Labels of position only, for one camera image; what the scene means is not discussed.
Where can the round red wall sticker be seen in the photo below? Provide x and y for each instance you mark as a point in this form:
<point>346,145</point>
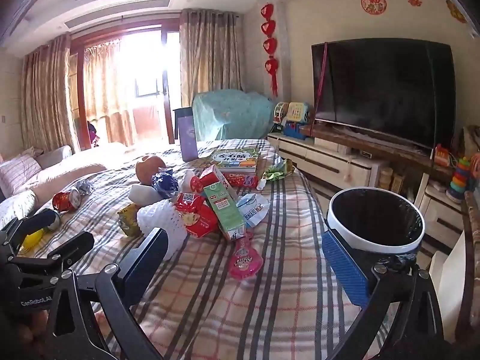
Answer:
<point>373,3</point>

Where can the teal toy cash register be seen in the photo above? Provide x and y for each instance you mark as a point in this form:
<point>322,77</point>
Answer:
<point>298,113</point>

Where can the white TV cabinet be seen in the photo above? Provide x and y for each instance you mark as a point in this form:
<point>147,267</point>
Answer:
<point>322,157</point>

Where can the yellow wrapper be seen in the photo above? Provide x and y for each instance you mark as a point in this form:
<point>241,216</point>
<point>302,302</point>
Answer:
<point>129,219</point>

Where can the red purple packet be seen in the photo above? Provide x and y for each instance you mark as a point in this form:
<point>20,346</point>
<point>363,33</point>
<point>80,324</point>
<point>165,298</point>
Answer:
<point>240,180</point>

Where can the beige patterned curtain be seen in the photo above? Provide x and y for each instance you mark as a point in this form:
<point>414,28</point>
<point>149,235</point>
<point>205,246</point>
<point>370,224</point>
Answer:
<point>47,93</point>
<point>212,56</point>

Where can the red can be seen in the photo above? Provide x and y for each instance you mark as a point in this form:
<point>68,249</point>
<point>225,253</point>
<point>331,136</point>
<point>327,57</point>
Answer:
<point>63,200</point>

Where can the cream round jar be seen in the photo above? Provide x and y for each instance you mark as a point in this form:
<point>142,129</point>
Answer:
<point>386,179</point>

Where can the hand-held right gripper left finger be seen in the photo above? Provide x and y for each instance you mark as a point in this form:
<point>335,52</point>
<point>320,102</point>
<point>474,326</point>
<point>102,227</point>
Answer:
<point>144,266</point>

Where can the red snack packet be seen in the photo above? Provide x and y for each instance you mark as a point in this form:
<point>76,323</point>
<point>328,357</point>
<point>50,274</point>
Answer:
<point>195,221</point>

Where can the small red wall sticker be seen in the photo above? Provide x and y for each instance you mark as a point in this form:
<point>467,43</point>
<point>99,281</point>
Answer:
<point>414,0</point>

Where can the silver foil wrapper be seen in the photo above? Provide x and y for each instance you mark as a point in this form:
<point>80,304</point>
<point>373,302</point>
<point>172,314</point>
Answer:
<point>84,187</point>

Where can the red heart hanging decoration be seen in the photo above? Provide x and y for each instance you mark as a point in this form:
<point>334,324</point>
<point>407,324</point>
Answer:
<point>270,47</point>

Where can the green snack wrapper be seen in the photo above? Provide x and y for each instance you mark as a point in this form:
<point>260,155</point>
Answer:
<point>277,170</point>

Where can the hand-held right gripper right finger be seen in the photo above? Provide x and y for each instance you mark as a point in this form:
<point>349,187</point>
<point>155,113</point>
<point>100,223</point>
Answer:
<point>347,270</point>

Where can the small white bottle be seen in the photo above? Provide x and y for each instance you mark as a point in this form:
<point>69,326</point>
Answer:
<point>261,184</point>

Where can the white furniture panel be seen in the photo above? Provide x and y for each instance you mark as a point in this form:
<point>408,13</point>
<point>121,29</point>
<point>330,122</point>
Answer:
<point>446,273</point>

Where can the blue white crumpled wrapper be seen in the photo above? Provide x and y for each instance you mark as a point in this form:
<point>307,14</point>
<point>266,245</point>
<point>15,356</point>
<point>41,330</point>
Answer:
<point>165,183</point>

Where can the white foam block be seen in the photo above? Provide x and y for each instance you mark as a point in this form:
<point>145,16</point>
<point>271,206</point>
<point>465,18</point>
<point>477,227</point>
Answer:
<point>144,194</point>

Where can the blue toy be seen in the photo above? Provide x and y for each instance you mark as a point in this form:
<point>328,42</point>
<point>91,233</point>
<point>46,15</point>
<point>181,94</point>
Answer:
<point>294,129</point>

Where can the purple water bottle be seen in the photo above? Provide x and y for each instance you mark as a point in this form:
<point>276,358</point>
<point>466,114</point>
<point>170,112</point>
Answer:
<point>188,138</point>

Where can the brown paper bag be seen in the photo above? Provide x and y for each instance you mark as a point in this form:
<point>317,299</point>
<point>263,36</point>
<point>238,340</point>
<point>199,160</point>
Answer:
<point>468,140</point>

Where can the white foam net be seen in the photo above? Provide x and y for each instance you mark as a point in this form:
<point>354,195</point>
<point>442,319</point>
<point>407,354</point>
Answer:
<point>161,219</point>

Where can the brown marble counter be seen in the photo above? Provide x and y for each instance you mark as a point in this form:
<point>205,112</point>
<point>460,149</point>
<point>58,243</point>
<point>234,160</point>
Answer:
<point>470,225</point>

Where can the black television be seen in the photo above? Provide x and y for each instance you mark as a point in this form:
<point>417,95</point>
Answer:
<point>382,90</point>

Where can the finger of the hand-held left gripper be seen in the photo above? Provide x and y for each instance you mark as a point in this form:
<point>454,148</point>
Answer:
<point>30,225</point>
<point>67,247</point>

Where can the gold cartoon wall sticker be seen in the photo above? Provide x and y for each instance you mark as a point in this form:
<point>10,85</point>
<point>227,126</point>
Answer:
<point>455,9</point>

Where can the red apple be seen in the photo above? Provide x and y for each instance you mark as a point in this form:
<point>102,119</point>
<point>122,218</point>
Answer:
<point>148,168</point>

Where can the wooden balcony door frame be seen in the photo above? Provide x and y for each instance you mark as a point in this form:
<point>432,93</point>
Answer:
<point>80,90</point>

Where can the sheer curtain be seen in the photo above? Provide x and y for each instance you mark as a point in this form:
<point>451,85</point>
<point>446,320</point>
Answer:
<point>105,86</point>

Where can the person's left hand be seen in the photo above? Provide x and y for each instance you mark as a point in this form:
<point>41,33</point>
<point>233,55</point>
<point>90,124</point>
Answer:
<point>30,335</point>

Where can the striped pillow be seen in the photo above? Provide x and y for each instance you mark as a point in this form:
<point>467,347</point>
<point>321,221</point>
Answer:
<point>18,172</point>

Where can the red drink carton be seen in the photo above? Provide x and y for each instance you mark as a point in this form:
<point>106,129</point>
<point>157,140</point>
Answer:
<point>213,174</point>

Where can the green children's book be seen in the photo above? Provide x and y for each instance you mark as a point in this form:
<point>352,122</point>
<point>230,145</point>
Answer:
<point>234,159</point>

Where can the white trash bin black bag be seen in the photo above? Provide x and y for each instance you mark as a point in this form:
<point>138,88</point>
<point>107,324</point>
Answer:
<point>375,213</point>

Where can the green drink carton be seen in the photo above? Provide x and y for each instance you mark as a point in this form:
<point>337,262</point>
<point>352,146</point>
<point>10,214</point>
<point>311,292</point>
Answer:
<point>223,206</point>

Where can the dark purple object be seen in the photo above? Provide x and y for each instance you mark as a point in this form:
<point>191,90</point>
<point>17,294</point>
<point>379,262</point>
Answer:
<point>92,131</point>

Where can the teal covered furniture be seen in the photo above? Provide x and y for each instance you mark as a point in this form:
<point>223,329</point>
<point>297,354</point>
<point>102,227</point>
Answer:
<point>232,114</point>

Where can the pink candy pack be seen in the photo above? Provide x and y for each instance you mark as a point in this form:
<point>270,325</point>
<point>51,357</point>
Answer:
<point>243,264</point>

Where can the red toy phone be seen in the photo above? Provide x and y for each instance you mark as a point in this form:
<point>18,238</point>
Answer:
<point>442,154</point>

